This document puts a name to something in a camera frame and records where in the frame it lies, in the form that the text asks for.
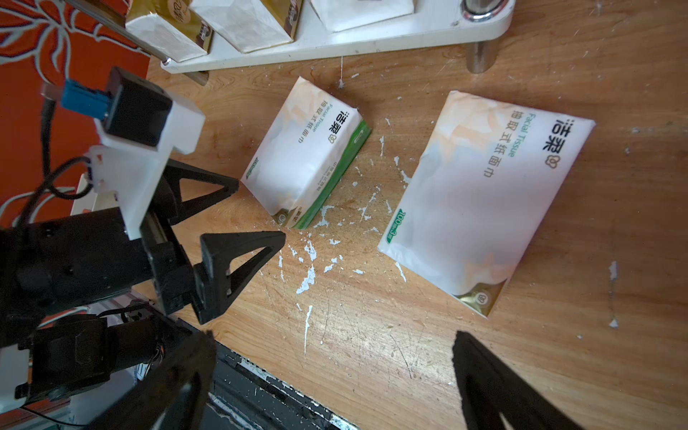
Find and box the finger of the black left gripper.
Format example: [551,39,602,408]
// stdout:
[155,159,239,225]
[193,231,286,324]

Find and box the white two-tier shelf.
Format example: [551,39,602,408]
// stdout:
[70,1,515,85]

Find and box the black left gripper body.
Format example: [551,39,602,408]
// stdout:
[1,209,194,344]

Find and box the white green tissue pack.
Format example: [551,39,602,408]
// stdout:
[241,77,372,229]
[378,91,595,317]

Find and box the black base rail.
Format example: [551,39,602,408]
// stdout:
[201,343,357,429]

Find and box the white green tissue pack middle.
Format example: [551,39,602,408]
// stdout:
[241,77,372,229]

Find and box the white green tissue pack right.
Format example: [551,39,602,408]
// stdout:
[378,91,595,317]

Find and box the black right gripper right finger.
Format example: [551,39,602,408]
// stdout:
[453,331,580,429]

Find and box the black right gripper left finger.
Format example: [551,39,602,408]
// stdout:
[86,331,217,429]

